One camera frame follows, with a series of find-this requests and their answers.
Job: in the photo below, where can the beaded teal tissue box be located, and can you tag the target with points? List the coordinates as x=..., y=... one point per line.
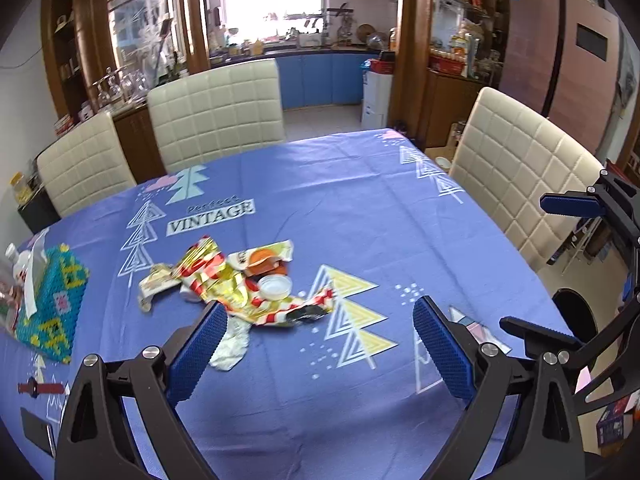
x=52, y=310

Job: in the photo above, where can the blue printed tablecloth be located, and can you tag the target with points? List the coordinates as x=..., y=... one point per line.
x=320, y=200

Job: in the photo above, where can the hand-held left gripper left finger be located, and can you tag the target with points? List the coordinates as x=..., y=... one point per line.
x=197, y=355

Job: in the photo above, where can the blue kitchen cabinets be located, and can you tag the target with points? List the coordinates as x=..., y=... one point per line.
x=310, y=80

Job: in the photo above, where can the cream quilted dining chair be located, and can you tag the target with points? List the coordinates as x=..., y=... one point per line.
x=82, y=165
x=520, y=170
x=215, y=115

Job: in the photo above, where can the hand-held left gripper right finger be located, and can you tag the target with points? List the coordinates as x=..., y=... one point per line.
x=442, y=350

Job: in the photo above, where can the wooden grocery shelf cabinet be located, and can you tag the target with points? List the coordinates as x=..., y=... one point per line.
x=450, y=100

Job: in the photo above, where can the white water dispenser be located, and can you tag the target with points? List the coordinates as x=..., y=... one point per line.
x=376, y=102

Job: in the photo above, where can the black phone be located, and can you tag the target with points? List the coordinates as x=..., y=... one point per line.
x=37, y=430

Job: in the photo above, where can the black trash bin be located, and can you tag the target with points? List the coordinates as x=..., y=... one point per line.
x=575, y=310

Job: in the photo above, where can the red basket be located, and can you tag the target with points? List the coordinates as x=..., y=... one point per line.
x=382, y=66

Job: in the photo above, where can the red gold snack wrapper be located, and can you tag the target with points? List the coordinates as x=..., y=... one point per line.
x=225, y=285

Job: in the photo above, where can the white bottle red label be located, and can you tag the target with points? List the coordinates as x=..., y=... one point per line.
x=19, y=265

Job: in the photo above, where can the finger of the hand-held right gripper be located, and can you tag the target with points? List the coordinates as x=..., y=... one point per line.
x=540, y=334
x=570, y=205

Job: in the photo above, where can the pink refrigerator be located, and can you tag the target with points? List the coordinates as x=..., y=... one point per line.
x=565, y=85

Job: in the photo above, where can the wooden display cabinet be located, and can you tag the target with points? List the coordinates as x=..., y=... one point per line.
x=135, y=130

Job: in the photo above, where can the black side cabinet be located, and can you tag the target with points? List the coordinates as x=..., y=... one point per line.
x=37, y=212

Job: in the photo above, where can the orange and cream food wrapper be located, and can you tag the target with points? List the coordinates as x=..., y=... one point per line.
x=260, y=257

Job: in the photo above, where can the white tissue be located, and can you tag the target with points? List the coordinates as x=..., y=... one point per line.
x=231, y=345

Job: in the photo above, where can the white bottle cap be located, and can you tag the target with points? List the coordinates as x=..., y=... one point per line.
x=274, y=287

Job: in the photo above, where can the blue cardboard box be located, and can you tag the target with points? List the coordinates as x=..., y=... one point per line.
x=617, y=422

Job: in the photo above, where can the yellow filled jar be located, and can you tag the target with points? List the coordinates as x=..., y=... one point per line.
x=20, y=190

